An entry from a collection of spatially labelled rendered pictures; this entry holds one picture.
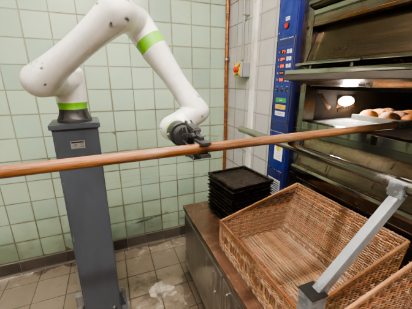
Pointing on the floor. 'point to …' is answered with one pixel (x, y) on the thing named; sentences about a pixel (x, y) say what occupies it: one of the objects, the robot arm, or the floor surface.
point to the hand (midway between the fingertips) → (202, 148)
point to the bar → (373, 225)
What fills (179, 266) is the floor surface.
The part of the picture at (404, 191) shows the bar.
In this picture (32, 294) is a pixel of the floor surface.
